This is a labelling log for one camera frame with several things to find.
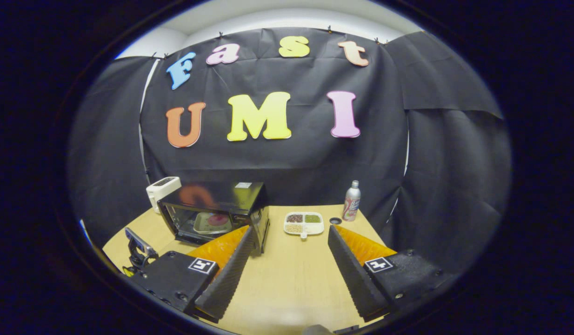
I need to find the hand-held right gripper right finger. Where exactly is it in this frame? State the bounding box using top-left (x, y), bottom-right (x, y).
top-left (327, 225), bottom-right (456, 323)

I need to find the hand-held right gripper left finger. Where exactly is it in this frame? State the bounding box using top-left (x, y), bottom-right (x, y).
top-left (128, 226), bottom-right (258, 324)

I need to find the white rectangular plate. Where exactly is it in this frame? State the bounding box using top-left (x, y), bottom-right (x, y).
top-left (193, 212), bottom-right (233, 235)

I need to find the black electric oven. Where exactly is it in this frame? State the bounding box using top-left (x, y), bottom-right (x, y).
top-left (157, 181), bottom-right (271, 255)

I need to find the white toaster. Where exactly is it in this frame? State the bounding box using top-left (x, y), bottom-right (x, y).
top-left (146, 176), bottom-right (182, 214)

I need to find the silver pink drink bottle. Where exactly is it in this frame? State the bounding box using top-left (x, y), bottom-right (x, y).
top-left (342, 181), bottom-right (361, 222)

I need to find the white divided dish with grains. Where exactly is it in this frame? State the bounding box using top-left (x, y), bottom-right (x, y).
top-left (283, 212), bottom-right (325, 240)

